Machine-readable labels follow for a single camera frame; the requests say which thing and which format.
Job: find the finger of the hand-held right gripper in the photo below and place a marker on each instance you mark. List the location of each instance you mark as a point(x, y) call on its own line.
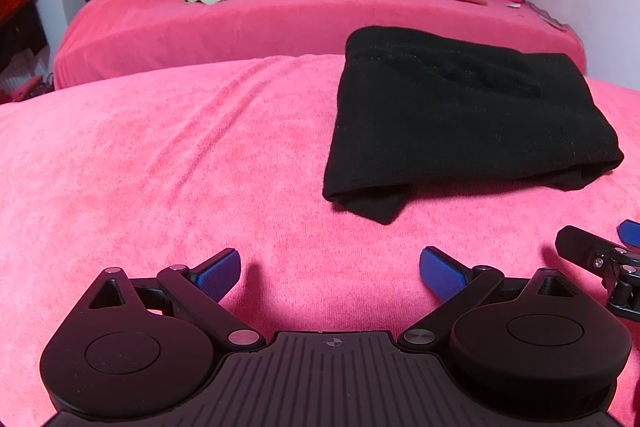
point(580, 244)
point(631, 233)

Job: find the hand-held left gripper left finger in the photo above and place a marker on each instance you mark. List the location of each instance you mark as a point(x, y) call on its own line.
point(220, 272)

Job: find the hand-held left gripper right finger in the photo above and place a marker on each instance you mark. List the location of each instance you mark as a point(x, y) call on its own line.
point(440, 272)

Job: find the black pants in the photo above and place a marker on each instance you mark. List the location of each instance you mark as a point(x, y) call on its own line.
point(450, 122)

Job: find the pink bed with wide blanket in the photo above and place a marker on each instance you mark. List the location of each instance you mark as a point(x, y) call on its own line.
point(150, 182)

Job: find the pink bed with pillow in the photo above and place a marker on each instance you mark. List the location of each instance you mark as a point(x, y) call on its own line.
point(225, 27)

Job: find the pink bag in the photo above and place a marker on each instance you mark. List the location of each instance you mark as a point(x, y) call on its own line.
point(20, 89)

